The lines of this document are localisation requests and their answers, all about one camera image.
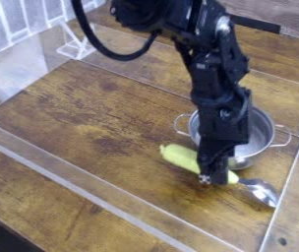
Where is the clear acrylic corner bracket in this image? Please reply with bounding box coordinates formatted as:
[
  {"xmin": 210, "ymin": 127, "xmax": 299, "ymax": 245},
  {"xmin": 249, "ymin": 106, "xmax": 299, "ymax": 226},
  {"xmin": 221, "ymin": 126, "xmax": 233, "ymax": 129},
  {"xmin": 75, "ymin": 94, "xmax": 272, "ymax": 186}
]
[{"xmin": 56, "ymin": 23, "xmax": 97, "ymax": 60}]

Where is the black wall slot strip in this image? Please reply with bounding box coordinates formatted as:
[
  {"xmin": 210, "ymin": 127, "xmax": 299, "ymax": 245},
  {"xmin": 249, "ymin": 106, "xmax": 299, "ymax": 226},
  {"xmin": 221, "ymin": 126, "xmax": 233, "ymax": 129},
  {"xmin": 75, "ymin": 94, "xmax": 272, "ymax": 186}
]
[{"xmin": 232, "ymin": 14, "xmax": 281, "ymax": 33}]

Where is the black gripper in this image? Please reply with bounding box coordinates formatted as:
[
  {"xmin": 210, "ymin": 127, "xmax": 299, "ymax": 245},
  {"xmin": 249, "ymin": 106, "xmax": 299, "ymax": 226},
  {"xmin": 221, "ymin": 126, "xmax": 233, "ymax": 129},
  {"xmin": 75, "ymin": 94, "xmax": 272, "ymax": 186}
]
[{"xmin": 189, "ymin": 63, "xmax": 253, "ymax": 185}]

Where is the small stainless steel pot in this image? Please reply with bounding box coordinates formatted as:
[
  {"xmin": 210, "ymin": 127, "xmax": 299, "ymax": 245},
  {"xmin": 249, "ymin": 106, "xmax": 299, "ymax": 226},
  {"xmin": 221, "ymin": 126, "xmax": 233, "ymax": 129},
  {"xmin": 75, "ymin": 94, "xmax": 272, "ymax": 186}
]
[{"xmin": 174, "ymin": 107, "xmax": 293, "ymax": 170}]

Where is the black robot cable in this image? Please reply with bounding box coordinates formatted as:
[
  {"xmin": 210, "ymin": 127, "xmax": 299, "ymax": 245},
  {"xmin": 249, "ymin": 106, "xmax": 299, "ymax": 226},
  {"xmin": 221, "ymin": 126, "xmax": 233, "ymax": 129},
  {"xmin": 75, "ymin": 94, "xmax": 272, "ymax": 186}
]
[{"xmin": 71, "ymin": 0, "xmax": 163, "ymax": 62}]

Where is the clear acrylic back barrier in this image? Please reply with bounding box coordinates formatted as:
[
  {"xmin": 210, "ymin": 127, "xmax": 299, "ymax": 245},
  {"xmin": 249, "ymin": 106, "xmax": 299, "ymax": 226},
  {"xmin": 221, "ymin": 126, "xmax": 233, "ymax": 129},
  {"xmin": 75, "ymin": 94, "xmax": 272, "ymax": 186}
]
[{"xmin": 59, "ymin": 29, "xmax": 299, "ymax": 139}]

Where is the clear acrylic front barrier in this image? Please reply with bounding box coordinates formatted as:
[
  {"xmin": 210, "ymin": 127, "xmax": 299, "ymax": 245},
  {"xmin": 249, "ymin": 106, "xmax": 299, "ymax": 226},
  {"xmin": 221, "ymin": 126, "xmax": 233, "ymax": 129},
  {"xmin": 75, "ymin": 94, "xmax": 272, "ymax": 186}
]
[{"xmin": 0, "ymin": 127, "xmax": 245, "ymax": 252}]

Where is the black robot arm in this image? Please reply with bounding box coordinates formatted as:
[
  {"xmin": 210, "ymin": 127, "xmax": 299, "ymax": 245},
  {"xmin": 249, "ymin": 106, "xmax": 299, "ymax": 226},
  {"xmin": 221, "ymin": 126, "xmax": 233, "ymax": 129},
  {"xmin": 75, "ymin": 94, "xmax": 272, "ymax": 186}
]
[{"xmin": 111, "ymin": 0, "xmax": 253, "ymax": 185}]

